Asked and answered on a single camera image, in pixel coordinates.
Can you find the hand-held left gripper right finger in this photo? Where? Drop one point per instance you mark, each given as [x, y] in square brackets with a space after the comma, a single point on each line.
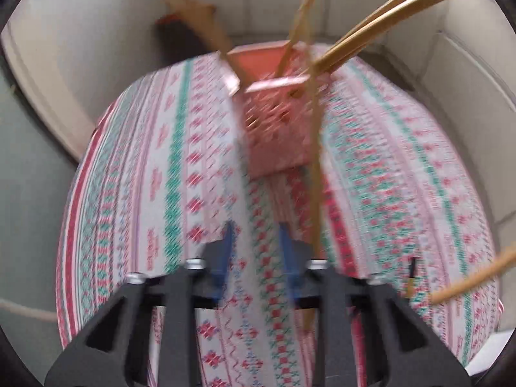
[288, 258]

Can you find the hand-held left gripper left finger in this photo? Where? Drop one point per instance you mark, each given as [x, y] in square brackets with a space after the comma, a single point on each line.
[223, 258]

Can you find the single wooden chopstick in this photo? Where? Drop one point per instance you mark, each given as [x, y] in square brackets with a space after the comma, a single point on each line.
[475, 276]
[316, 189]

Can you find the pink perforated chopstick holder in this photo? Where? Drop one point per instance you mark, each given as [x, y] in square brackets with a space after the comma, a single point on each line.
[274, 129]

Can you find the bunch of wooden chopsticks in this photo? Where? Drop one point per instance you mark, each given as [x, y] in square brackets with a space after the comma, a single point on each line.
[387, 24]

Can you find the patterned striped tablecloth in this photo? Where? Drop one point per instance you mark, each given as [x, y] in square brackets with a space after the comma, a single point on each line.
[161, 169]

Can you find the dark thin stick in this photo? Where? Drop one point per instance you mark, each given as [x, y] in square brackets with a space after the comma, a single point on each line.
[412, 274]

